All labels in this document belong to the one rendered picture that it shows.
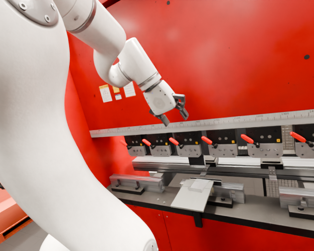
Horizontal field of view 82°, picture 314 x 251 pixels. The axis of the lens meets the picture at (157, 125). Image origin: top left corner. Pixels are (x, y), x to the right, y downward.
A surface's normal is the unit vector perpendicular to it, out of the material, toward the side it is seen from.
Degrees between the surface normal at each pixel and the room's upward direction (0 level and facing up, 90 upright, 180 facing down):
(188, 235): 90
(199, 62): 90
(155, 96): 106
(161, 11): 90
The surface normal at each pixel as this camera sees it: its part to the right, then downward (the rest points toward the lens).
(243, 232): -0.47, 0.30
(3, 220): 0.84, -0.07
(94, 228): 0.62, -0.29
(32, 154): 0.61, 0.24
